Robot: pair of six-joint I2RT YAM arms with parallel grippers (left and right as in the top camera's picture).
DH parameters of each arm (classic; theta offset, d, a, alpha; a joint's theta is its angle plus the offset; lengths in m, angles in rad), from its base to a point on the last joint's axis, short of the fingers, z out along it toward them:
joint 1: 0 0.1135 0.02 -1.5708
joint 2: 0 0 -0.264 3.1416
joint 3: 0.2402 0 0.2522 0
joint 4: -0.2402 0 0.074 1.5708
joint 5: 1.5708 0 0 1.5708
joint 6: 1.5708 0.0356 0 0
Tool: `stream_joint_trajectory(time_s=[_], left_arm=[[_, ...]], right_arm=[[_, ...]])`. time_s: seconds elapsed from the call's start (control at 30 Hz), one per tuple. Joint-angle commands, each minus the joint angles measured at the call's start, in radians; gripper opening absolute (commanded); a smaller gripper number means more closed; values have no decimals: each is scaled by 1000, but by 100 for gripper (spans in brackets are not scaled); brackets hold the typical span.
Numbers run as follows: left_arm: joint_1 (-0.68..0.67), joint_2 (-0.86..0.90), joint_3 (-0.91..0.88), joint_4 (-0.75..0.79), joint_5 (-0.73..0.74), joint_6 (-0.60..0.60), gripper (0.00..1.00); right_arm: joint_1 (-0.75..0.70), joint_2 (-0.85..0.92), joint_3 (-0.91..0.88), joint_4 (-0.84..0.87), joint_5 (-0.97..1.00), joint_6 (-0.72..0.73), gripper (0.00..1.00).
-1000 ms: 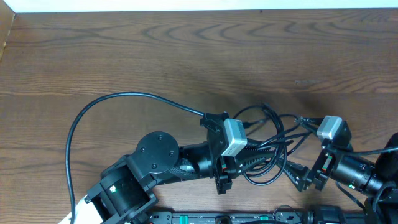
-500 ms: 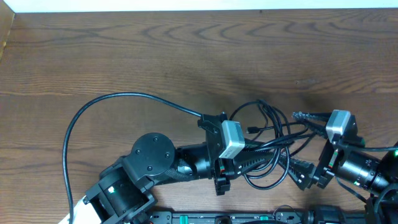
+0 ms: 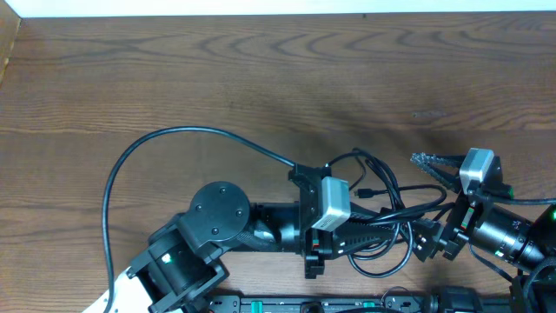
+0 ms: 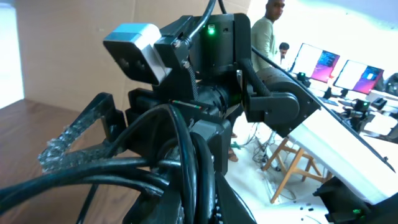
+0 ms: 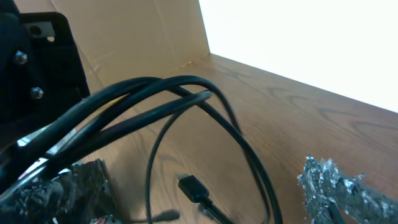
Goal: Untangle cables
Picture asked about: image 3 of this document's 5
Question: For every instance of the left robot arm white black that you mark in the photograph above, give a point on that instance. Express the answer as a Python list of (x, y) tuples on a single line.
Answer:
[(182, 262)]

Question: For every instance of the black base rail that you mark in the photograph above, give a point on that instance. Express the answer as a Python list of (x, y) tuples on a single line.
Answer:
[(397, 299)]

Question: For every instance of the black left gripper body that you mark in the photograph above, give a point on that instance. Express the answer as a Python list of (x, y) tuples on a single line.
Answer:
[(309, 217)]

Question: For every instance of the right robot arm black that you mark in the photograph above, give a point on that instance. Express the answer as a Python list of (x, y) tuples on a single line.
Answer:
[(533, 288)]

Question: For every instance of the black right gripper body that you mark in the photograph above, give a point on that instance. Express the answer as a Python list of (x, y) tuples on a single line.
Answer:
[(454, 217)]

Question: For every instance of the frayed right gripper finger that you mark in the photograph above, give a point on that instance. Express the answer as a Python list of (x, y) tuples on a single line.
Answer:
[(444, 169), (428, 238)]

